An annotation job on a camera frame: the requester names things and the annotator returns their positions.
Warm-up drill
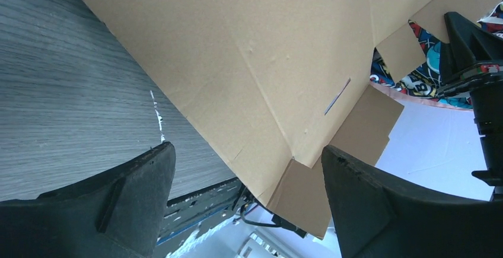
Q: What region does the brown cardboard box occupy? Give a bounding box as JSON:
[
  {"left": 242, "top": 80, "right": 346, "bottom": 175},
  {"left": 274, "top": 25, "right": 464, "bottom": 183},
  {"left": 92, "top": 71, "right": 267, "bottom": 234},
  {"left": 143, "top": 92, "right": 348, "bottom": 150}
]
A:
[{"left": 83, "top": 0, "right": 501, "bottom": 238}]

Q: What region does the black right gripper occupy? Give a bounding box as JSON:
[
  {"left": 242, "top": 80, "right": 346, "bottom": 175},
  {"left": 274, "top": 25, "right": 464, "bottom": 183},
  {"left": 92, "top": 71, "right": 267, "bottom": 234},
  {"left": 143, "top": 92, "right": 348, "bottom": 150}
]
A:
[{"left": 438, "top": 12, "right": 502, "bottom": 201}]

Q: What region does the colourful cartoon print garment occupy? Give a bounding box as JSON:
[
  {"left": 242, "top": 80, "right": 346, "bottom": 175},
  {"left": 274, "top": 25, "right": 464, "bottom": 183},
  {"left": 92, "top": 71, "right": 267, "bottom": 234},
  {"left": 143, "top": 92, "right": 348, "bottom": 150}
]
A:
[{"left": 370, "top": 3, "right": 502, "bottom": 110}]

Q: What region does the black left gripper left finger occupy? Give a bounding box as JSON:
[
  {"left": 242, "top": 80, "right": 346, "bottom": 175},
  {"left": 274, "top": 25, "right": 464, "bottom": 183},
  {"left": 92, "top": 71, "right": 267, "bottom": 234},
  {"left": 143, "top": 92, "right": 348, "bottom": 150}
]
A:
[{"left": 1, "top": 142, "right": 176, "bottom": 257}]

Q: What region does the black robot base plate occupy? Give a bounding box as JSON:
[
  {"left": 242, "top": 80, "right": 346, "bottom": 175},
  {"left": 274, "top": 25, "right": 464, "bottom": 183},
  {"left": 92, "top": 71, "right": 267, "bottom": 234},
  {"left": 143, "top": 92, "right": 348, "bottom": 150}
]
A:
[{"left": 152, "top": 177, "right": 249, "bottom": 257}]

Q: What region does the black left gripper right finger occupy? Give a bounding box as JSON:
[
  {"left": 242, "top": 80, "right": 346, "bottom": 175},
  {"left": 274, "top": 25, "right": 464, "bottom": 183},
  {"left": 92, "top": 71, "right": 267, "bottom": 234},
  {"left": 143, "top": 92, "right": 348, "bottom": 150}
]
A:
[{"left": 321, "top": 145, "right": 502, "bottom": 257}]

